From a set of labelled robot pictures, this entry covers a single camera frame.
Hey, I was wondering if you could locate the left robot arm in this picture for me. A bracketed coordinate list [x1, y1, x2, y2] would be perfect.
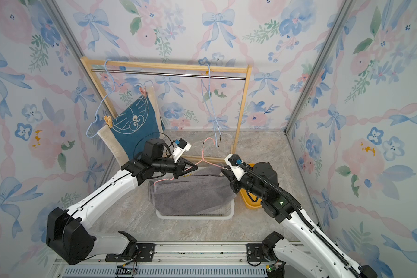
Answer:
[46, 138, 198, 265]

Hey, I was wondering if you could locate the orange clothespin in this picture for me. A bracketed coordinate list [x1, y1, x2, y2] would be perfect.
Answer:
[103, 115, 113, 129]

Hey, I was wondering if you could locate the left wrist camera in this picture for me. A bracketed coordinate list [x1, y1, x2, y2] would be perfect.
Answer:
[171, 138, 192, 163]

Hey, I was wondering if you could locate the dark teal patterned towel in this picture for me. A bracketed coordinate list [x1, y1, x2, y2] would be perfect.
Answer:
[111, 96, 161, 160]

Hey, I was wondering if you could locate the yellow plastic tray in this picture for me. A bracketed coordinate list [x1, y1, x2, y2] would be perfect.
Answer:
[237, 163, 263, 211]

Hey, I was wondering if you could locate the wooden clothes rack frame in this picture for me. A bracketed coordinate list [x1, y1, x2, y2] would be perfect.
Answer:
[80, 57, 253, 164]

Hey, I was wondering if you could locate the pink wire hanger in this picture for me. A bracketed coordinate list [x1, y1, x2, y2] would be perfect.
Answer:
[152, 137, 230, 186]

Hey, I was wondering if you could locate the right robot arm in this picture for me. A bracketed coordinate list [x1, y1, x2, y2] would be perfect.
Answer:
[221, 154, 377, 278]

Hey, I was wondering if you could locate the light blue wire hanger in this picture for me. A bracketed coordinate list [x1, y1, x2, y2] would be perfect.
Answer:
[199, 61, 222, 148]

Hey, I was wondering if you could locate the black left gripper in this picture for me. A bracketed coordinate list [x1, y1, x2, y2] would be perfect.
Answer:
[155, 157, 199, 179]

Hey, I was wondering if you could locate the metal hanging rod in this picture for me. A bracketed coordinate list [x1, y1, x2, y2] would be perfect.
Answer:
[91, 68, 247, 81]

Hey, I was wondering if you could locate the white perforated plastic basket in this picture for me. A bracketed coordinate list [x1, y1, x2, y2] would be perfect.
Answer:
[156, 166, 236, 221]

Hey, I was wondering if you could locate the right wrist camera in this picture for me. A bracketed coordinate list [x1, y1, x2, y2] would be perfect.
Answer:
[225, 154, 246, 181]

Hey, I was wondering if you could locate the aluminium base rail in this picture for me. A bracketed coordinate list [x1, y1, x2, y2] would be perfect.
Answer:
[51, 241, 345, 278]

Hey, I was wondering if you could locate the pink clothespin on teal towel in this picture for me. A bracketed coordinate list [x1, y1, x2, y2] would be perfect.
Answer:
[139, 87, 148, 98]

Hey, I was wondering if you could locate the beige towel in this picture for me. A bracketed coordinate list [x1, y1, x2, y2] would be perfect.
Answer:
[97, 86, 163, 166]

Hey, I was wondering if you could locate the grey terry towel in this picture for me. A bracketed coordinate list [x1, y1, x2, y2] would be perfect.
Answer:
[148, 164, 237, 217]

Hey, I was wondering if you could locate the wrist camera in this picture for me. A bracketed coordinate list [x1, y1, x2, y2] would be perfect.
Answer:
[171, 138, 192, 163]
[225, 154, 246, 181]

